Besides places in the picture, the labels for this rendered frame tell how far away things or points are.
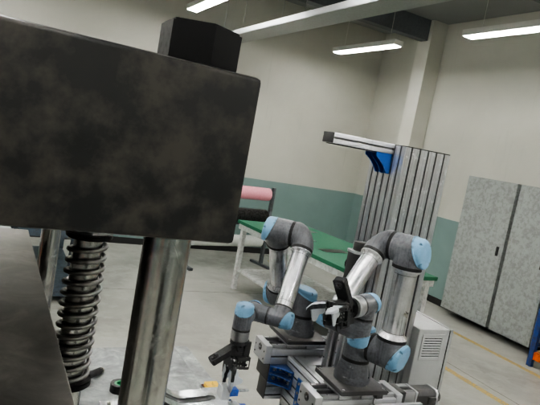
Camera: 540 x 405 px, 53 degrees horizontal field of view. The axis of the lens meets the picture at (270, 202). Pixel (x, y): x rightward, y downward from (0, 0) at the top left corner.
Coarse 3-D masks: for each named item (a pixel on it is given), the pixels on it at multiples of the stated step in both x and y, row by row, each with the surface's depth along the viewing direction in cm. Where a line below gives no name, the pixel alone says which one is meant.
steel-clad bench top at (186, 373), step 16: (96, 352) 260; (112, 352) 263; (176, 352) 277; (112, 368) 247; (176, 368) 258; (192, 368) 262; (96, 384) 229; (176, 384) 242; (192, 384) 245; (80, 400) 214; (96, 400) 217
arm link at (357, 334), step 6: (354, 318) 190; (354, 324) 190; (360, 324) 189; (366, 324) 189; (342, 330) 193; (348, 330) 191; (354, 330) 190; (360, 330) 189; (366, 330) 189; (348, 336) 192; (354, 336) 190; (360, 336) 189; (366, 336) 190; (348, 342) 192; (354, 342) 190; (360, 342) 189; (366, 342) 190; (360, 348) 190
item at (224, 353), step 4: (228, 344) 220; (224, 348) 218; (228, 348) 217; (232, 348) 217; (216, 352) 217; (220, 352) 217; (224, 352) 216; (228, 352) 215; (232, 352) 216; (212, 356) 215; (216, 356) 215; (220, 356) 214; (224, 356) 215; (228, 356) 216; (212, 360) 213; (216, 360) 214; (220, 360) 214; (212, 364) 214; (216, 364) 214
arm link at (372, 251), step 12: (372, 240) 213; (384, 240) 211; (372, 252) 211; (384, 252) 211; (360, 264) 209; (372, 264) 209; (348, 276) 207; (360, 276) 206; (360, 288) 205; (336, 324) 195
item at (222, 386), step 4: (220, 384) 219; (224, 384) 220; (220, 388) 219; (224, 388) 217; (232, 388) 221; (236, 388) 222; (220, 392) 218; (224, 392) 217; (228, 392) 218; (232, 392) 219; (236, 392) 220; (220, 396) 218; (224, 396) 218; (228, 396) 218
